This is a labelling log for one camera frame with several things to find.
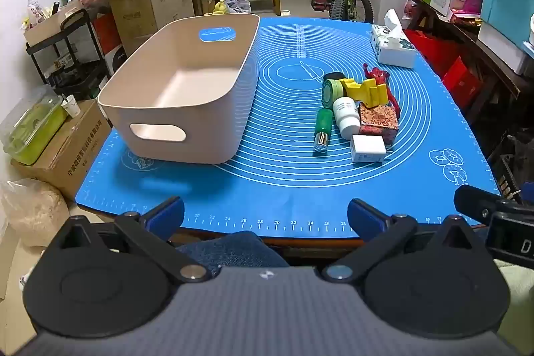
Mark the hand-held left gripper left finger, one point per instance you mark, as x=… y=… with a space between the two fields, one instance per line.
x=169 y=214

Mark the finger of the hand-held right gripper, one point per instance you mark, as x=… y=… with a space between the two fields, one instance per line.
x=475 y=201

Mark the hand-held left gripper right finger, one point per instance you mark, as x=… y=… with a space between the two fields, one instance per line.
x=363 y=214

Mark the red patterned gift box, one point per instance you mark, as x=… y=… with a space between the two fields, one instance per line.
x=377 y=118

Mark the white pill bottle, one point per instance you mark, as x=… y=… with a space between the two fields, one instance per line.
x=346 y=116

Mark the green bottle with silver cap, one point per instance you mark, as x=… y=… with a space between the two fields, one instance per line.
x=323 y=122

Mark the yellow plastic toy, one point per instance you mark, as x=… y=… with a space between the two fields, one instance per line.
x=367 y=91

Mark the beige plastic basket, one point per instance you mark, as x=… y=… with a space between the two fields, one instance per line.
x=187 y=84

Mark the black plastic crate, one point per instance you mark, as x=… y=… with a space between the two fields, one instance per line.
x=509 y=168

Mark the small white box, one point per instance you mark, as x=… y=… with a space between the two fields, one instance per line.
x=369 y=147

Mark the blue silicone baking mat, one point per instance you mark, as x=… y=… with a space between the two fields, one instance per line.
x=283 y=180

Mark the low brown cardboard box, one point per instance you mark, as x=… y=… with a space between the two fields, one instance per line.
x=71 y=151

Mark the red gift bag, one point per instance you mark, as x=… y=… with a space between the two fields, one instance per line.
x=461 y=82

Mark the clear bag of grain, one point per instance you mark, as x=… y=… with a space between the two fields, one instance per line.
x=33 y=210

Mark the red toy figure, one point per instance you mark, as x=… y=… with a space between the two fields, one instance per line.
x=377 y=75

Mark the white paper cup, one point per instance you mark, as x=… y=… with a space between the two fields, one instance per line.
x=71 y=107

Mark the dark wooden side table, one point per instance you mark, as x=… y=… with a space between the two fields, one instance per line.
x=484 y=51

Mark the green container with clear lid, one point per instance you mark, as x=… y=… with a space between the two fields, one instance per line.
x=33 y=126

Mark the white floral tissue box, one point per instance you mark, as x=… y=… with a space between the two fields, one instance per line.
x=394 y=49

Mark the red and white appliance box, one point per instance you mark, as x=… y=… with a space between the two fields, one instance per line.
x=108 y=43

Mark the black rolling cart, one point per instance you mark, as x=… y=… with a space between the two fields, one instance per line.
x=62 y=55

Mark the cardboard box on cart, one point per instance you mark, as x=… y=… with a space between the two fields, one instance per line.
x=50 y=26

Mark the grey plastic bag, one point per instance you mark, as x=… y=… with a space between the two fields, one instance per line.
x=240 y=3

